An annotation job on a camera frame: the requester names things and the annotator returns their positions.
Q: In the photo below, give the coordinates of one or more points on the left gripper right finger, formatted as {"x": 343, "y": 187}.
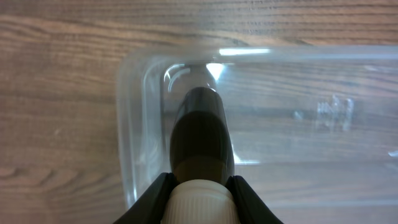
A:
{"x": 251, "y": 209}

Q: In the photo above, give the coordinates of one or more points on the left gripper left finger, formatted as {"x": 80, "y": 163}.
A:
{"x": 150, "y": 207}

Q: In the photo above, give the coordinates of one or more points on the clear plastic container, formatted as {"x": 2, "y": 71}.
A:
{"x": 309, "y": 126}

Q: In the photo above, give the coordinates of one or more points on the black bottle white cap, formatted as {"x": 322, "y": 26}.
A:
{"x": 201, "y": 158}

